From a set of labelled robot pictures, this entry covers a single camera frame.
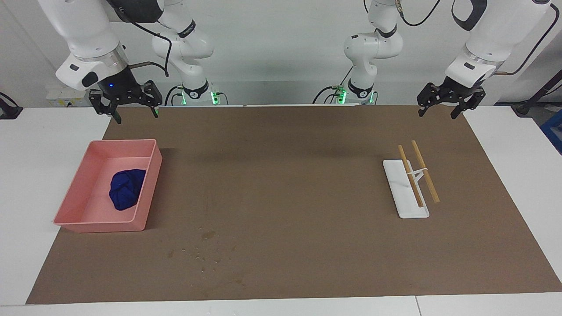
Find scattered water droplets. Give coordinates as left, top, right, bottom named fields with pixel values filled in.
left=167, top=224, right=240, bottom=275

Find black base cable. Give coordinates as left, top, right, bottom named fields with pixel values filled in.
left=313, top=66, right=353, bottom=106
left=165, top=86, right=185, bottom=106

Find thin black looped cable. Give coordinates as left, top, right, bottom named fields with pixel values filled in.
left=396, top=0, right=441, bottom=26

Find blue towel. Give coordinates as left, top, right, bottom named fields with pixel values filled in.
left=108, top=169, right=147, bottom=211

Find white towel rack base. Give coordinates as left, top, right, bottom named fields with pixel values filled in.
left=383, top=159, right=430, bottom=219

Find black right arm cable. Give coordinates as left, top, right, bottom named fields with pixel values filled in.
left=127, top=21, right=173, bottom=78

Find black tripod stand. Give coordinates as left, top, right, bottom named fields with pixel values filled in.
left=495, top=69, right=562, bottom=117

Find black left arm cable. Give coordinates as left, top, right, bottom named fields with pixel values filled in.
left=496, top=4, right=561, bottom=75

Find wooden rack rod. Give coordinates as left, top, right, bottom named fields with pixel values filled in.
left=398, top=145, right=424, bottom=208
left=411, top=140, right=440, bottom=204

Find brown table mat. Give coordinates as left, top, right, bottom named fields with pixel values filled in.
left=25, top=104, right=562, bottom=305

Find blue crate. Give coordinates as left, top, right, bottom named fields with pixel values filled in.
left=540, top=110, right=562, bottom=155

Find white wall socket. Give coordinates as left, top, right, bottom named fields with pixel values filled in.
left=46, top=86, right=94, bottom=107

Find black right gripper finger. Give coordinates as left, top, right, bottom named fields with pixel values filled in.
left=141, top=80, right=163, bottom=118
left=89, top=90, right=122, bottom=125

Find black clamp mount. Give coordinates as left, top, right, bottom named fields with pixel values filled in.
left=0, top=92, right=23, bottom=120

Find pink plastic bin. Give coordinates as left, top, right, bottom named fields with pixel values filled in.
left=54, top=139, right=163, bottom=233

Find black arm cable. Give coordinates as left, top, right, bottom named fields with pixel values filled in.
left=496, top=4, right=561, bottom=75
left=127, top=21, right=173, bottom=78

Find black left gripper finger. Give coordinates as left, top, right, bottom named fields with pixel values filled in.
left=417, top=83, right=440, bottom=117
left=451, top=88, right=487, bottom=120

